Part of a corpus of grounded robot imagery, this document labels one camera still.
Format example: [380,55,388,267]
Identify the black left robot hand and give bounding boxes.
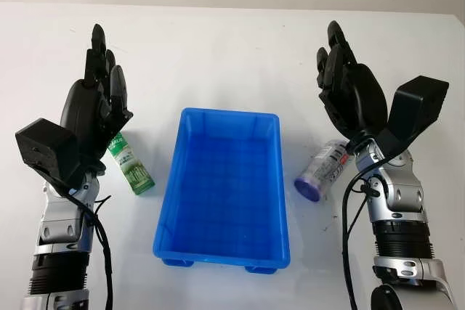
[59,23,134,184]

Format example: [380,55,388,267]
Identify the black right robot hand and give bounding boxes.
[315,20,388,144]

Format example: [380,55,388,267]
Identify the white bottle with purple cap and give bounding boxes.
[293,138,352,204]

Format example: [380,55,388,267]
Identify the blue plastic tray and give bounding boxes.
[150,107,292,275]

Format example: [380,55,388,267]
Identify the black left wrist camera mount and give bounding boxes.
[15,117,83,186]

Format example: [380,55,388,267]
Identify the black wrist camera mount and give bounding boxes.
[381,75,450,160]
[15,117,83,186]

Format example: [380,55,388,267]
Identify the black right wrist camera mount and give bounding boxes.
[381,75,450,160]

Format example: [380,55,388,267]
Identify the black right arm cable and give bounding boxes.
[341,155,392,310]

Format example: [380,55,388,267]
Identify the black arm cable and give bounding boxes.
[341,155,392,310]
[34,164,113,310]

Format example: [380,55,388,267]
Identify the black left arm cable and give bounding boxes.
[34,164,113,310]

